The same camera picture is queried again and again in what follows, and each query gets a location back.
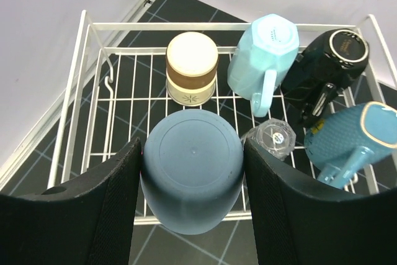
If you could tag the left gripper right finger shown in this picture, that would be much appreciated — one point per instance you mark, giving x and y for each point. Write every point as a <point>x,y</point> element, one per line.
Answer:
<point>299,220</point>

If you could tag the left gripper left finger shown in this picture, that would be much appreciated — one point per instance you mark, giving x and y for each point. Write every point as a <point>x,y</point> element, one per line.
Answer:
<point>86,220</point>

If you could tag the small clear glass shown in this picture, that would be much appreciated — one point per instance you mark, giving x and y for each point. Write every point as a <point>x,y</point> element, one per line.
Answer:
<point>274,135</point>

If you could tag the blue floral mug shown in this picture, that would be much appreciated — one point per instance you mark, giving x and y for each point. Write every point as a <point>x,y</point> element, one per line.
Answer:
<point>343,143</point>

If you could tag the light blue plastic tumbler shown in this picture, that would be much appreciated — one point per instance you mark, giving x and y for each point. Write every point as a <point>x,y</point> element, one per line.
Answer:
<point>192,170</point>

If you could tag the black ceramic mug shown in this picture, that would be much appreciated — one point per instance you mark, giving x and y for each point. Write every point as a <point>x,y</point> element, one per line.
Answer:
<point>329,64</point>

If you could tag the light blue hexagonal mug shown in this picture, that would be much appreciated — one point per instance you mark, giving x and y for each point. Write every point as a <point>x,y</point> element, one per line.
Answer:
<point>263,57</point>

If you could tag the metal cup with brown base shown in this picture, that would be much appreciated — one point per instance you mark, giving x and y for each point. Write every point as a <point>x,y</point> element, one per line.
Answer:
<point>191,68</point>

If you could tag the black grid mat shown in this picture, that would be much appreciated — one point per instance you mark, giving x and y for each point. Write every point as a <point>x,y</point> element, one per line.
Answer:
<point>136,146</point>

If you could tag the white wire dish rack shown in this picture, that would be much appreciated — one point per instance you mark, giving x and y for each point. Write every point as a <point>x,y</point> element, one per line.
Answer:
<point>117,93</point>

